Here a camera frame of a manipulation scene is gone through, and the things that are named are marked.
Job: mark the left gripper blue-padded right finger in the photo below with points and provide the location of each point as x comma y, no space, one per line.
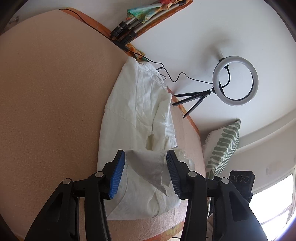
232,217

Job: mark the orange floral bed sheet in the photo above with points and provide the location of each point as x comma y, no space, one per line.
164,226

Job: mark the white long-sleeve shirt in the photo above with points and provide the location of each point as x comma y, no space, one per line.
137,119

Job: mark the green striped white pillow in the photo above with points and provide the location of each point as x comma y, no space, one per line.
219,147

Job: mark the small black tripod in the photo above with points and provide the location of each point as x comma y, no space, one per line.
190,97

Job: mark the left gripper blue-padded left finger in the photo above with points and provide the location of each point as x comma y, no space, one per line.
59,217

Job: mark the folded silver tripod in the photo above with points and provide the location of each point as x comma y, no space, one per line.
128,30

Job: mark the metal door stopper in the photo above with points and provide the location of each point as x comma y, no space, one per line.
14,20

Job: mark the ring light on stand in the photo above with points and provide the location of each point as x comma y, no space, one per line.
235,81

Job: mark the colourful scarf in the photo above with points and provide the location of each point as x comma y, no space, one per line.
145,13

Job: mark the pink bed blanket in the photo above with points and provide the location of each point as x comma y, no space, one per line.
57,74

